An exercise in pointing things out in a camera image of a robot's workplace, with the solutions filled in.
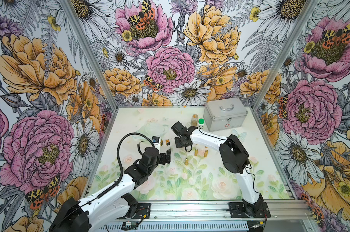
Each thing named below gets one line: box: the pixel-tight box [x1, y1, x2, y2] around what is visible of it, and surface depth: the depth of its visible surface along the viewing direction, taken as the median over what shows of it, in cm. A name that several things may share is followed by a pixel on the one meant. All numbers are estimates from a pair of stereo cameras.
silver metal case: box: [203, 97, 249, 132], surface depth 102 cm
